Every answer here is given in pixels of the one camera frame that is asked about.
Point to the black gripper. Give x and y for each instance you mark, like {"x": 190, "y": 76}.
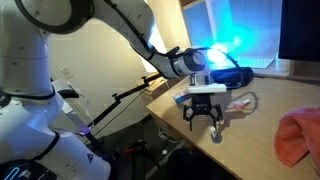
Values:
{"x": 201, "y": 105}

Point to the blue nail polish bottle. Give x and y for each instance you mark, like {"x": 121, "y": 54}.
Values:
{"x": 213, "y": 135}

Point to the small white plug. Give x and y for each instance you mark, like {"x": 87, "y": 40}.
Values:
{"x": 164, "y": 152}

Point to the black rod stand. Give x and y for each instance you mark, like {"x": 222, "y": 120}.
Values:
{"x": 126, "y": 93}

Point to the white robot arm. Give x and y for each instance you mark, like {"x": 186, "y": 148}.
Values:
{"x": 26, "y": 100}

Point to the light wooden box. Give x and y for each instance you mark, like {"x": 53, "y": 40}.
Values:
{"x": 156, "y": 86}

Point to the white wall outlet plate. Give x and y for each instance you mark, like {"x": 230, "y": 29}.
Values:
{"x": 67, "y": 73}

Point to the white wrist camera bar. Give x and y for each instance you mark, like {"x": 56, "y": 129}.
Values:
{"x": 205, "y": 88}

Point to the orange pink towel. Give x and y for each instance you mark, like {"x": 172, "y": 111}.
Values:
{"x": 296, "y": 133}

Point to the dark monitor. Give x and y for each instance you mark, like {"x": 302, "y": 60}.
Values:
{"x": 300, "y": 30}

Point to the black bag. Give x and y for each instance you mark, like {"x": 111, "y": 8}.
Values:
{"x": 243, "y": 76}

